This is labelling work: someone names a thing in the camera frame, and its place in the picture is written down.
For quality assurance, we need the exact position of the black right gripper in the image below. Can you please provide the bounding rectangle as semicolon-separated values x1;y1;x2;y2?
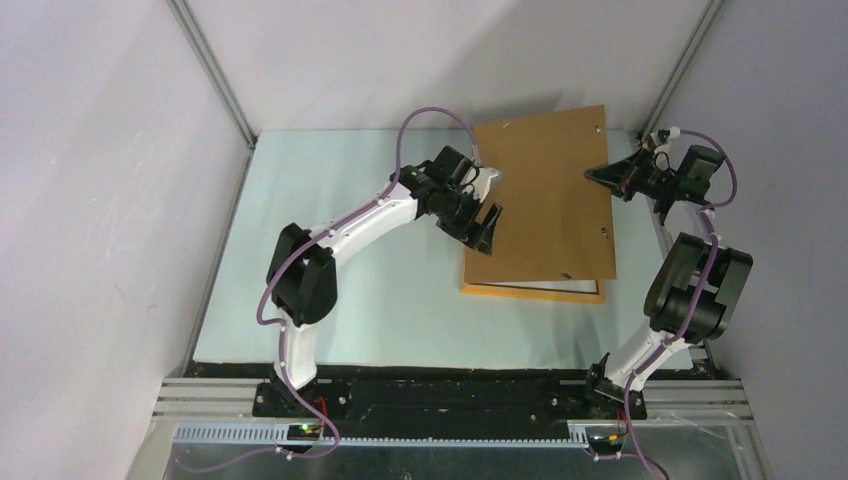
584;147;679;202

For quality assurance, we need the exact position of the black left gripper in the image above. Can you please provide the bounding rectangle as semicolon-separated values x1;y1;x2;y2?
436;186;501;257

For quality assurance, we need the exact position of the brown cardboard backing board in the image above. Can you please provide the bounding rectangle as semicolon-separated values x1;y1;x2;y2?
463;105;617;283

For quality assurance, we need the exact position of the printed photo with white border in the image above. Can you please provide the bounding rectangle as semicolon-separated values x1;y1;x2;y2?
491;280;599;294

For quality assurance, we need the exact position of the wooden picture frame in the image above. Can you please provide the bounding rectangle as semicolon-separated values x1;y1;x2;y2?
460;280;607;304

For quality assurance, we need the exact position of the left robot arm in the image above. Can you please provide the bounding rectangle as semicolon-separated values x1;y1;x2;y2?
257;146;502;417

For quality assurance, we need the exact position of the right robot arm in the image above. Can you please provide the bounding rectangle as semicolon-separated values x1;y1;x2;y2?
581;145;753;418

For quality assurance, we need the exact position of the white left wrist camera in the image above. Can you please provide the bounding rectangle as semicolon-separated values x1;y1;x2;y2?
471;167;502;202

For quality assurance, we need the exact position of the right aluminium corner post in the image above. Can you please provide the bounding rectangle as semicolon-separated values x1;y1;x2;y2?
636;0;727;139

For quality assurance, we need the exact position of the aluminium corner post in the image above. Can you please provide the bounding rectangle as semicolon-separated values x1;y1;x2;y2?
636;0;727;139
165;0;258;150

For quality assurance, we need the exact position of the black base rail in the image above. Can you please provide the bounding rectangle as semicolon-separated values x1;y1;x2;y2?
252;365;647;441

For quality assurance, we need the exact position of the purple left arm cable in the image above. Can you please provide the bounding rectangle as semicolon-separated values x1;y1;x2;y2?
255;107;482;461

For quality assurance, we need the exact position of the left aluminium corner post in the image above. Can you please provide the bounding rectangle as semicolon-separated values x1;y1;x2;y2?
165;0;258;150

